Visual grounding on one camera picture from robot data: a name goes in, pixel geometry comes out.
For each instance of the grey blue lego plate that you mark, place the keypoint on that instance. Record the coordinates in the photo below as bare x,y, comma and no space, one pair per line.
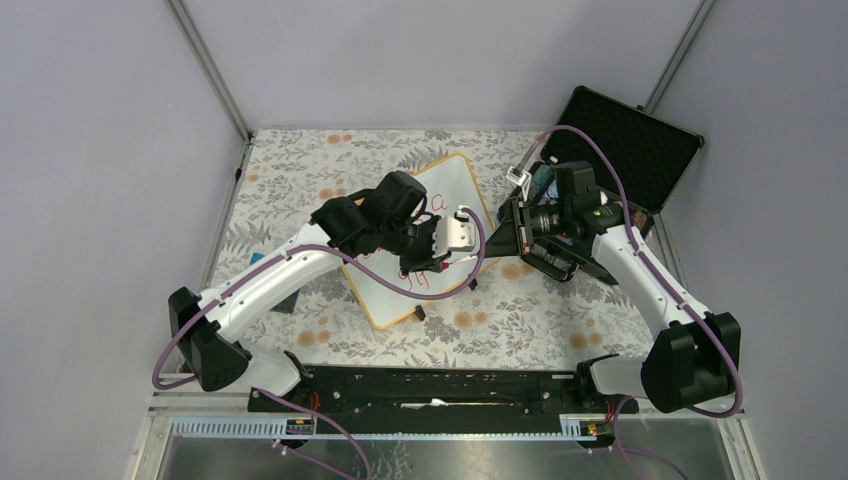
286,306

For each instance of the black poker chip case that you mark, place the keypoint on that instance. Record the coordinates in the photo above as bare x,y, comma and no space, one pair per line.
638,160

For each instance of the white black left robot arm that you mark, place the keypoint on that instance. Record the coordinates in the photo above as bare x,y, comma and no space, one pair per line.
207,327

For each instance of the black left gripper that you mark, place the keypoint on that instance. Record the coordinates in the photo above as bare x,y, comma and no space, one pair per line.
427,261

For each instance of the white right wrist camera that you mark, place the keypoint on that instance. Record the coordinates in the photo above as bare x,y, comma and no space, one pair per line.
522,179

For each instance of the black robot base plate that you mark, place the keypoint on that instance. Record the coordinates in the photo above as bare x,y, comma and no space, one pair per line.
338,391

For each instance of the aluminium frame rail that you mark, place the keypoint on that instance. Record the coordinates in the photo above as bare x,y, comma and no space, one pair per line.
203,56

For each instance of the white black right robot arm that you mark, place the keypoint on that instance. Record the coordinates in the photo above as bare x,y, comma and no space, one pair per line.
695,352

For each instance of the grey slotted cable duct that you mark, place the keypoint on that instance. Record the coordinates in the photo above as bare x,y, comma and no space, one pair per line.
424,427

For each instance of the white red whiteboard marker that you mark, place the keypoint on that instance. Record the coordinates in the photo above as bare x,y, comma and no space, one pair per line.
464,259

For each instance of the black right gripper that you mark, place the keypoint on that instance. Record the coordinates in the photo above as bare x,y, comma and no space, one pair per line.
506,240

